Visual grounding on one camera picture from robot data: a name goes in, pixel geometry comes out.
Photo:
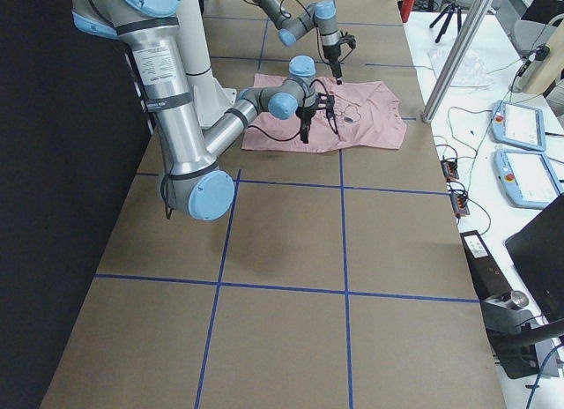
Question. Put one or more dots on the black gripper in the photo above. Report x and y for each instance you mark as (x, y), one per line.
(331, 53)
(306, 116)

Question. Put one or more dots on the pink Snoopy t-shirt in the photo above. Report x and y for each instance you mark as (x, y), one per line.
(367, 114)

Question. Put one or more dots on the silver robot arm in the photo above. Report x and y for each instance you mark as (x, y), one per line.
(319, 16)
(197, 118)

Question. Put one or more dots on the red cylinder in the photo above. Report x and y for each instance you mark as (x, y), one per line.
(406, 9)

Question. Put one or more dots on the black tripod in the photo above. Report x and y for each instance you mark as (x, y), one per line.
(453, 9)

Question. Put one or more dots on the clear plastic bag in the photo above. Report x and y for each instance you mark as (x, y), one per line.
(471, 73)

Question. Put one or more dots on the orange circuit board upper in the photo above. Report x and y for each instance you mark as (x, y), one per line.
(449, 169)

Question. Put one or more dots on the orange circuit board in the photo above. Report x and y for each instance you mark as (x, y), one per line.
(459, 202)
(449, 169)

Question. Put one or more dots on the brown paper table cover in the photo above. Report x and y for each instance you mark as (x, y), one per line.
(337, 280)

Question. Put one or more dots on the orange circuit board lower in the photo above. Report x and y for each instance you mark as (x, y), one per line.
(459, 202)

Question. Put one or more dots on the upper teach pendant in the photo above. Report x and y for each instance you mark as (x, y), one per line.
(518, 125)

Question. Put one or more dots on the teach pendant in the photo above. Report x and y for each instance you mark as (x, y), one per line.
(518, 125)
(527, 178)

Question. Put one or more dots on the lower teach pendant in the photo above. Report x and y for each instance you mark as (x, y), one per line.
(527, 178)

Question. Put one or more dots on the black box device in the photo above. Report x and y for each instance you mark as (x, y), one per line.
(487, 277)

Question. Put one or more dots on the black monitor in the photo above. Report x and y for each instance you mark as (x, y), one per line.
(537, 254)

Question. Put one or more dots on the metal knob stand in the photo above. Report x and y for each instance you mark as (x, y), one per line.
(505, 312)

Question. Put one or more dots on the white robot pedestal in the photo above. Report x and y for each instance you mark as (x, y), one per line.
(210, 98)

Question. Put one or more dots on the aluminium frame post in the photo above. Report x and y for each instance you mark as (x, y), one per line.
(455, 57)

